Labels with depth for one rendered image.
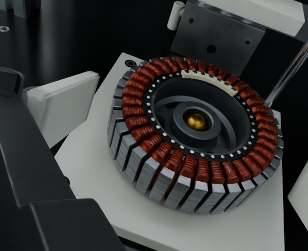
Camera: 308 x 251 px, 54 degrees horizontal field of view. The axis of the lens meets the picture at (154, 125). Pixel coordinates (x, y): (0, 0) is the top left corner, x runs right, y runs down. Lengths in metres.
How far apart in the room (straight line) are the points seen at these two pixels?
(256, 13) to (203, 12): 0.12
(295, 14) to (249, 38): 0.12
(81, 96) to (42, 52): 0.13
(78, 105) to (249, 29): 0.19
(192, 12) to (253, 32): 0.06
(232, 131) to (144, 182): 0.08
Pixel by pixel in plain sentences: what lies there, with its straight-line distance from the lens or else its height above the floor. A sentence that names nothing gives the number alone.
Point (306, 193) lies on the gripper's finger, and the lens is 0.18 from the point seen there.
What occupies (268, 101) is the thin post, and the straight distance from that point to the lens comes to 0.28.
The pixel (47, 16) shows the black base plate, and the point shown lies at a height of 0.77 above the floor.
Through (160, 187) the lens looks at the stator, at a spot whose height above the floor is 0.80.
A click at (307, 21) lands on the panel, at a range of 0.44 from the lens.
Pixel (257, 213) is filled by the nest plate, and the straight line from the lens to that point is 0.21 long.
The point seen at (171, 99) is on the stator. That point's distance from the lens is 0.22.
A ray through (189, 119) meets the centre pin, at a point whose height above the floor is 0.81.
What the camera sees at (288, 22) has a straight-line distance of 0.18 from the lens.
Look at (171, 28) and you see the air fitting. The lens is 0.31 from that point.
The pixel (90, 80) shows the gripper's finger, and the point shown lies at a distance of 0.16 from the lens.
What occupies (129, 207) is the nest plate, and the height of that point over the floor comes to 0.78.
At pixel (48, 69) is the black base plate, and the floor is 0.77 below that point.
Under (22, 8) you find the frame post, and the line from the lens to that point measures 0.32.
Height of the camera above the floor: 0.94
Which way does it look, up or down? 47 degrees down
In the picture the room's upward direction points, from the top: 21 degrees clockwise
